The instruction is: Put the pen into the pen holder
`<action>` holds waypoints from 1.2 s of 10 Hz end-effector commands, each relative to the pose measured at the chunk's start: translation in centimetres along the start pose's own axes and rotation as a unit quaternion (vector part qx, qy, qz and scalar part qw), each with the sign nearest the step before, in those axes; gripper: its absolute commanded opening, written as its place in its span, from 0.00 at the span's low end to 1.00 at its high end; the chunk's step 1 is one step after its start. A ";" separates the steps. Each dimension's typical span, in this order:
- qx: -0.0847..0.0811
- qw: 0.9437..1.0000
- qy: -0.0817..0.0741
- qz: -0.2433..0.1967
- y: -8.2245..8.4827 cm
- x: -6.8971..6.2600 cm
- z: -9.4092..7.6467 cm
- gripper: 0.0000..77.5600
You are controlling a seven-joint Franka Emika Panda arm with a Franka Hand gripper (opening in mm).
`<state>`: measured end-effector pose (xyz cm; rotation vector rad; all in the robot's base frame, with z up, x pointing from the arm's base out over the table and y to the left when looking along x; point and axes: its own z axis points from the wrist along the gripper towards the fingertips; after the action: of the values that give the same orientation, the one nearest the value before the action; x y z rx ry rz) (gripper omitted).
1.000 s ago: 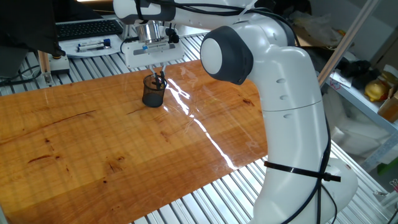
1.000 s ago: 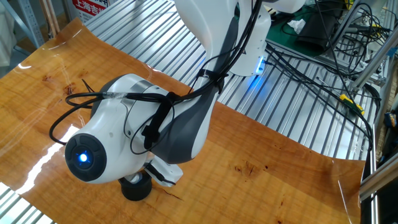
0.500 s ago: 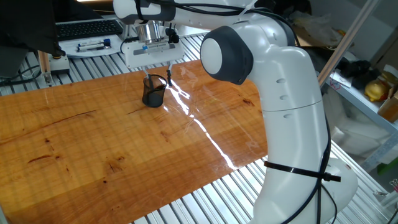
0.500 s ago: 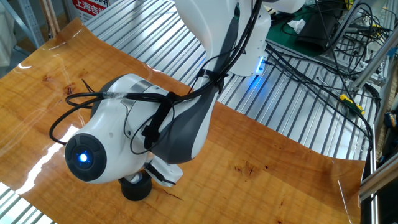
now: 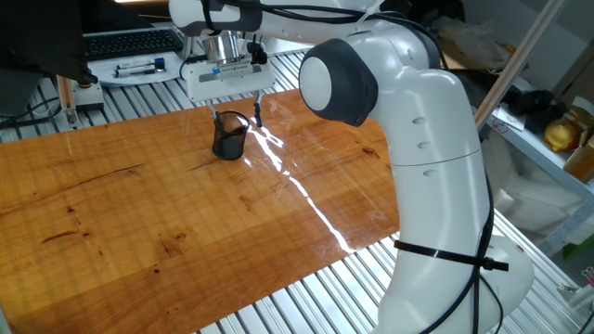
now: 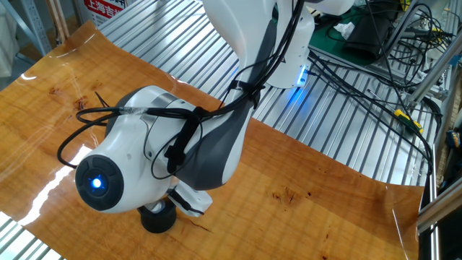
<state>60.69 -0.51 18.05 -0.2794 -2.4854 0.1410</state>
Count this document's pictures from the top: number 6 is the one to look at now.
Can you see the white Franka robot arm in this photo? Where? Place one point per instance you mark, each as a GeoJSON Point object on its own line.
{"type": "Point", "coordinates": [144, 144]}

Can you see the black mesh pen holder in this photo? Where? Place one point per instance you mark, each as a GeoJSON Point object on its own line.
{"type": "Point", "coordinates": [159, 224]}

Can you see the white crumpled tissue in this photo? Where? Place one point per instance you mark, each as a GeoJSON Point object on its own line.
{"type": "Point", "coordinates": [344, 30]}

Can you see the blue yellow tool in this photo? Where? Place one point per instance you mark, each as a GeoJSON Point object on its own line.
{"type": "Point", "coordinates": [454, 139]}

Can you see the glossy wood grain mat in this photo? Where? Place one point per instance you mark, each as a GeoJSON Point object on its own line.
{"type": "Point", "coordinates": [307, 202]}

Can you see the green cutting mat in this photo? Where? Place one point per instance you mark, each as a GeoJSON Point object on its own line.
{"type": "Point", "coordinates": [332, 52]}

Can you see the yellow green screwdriver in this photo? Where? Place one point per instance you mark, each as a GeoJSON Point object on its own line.
{"type": "Point", "coordinates": [409, 122]}

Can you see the red white sign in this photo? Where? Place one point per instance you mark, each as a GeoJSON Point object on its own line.
{"type": "Point", "coordinates": [104, 11]}

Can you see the grey slotted shelf post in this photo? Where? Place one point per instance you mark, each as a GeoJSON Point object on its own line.
{"type": "Point", "coordinates": [36, 27]}

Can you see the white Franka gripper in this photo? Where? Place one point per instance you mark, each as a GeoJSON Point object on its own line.
{"type": "Point", "coordinates": [196, 200]}

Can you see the black fabric pouch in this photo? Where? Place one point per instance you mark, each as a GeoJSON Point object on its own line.
{"type": "Point", "coordinates": [368, 39]}

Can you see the aluminium profile beam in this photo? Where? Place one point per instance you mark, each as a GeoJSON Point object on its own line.
{"type": "Point", "coordinates": [436, 70]}
{"type": "Point", "coordinates": [442, 207]}

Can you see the wooden stick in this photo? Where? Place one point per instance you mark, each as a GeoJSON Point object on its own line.
{"type": "Point", "coordinates": [63, 20]}
{"type": "Point", "coordinates": [54, 20]}

